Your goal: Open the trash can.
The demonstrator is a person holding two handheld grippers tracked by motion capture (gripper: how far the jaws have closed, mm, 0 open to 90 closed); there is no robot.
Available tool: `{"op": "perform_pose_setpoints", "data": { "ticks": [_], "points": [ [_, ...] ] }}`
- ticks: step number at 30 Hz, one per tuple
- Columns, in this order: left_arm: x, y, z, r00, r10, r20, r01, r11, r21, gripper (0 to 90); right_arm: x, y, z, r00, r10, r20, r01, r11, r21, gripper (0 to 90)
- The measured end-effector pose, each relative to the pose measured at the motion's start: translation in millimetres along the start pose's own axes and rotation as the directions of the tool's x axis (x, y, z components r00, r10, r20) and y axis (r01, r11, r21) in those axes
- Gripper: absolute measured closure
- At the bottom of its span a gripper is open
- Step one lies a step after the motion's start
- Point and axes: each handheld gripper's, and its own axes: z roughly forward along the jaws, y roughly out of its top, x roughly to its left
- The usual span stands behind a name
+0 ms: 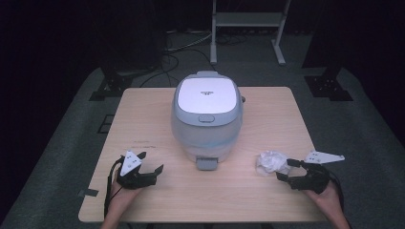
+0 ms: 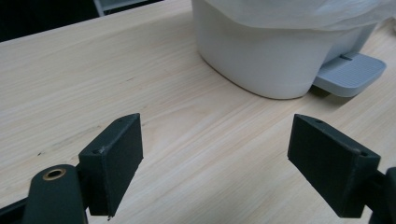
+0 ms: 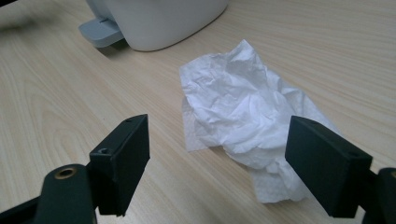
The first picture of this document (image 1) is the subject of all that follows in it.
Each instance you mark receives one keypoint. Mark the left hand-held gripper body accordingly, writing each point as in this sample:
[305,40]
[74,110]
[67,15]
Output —
[135,178]

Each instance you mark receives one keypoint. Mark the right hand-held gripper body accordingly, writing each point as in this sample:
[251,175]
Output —
[313,181]

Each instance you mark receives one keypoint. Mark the white paper tissue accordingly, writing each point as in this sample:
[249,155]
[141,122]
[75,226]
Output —
[271,161]

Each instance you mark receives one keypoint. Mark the white pedal trash can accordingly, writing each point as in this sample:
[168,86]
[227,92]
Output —
[207,95]

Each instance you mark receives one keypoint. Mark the person's right hand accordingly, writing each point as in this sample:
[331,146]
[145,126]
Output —
[328,197]

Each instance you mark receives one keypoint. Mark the person's left hand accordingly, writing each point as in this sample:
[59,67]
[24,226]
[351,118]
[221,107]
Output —
[122,195]

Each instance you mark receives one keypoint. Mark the black floor socket plate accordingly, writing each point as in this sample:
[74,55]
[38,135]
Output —
[106,124]

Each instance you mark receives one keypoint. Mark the grey tape strip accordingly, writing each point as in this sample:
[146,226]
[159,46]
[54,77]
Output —
[88,192]

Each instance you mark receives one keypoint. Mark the black stand base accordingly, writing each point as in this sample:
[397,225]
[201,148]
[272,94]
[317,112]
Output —
[111,86]
[328,87]

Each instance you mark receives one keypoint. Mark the white metal stand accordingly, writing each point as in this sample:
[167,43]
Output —
[248,19]

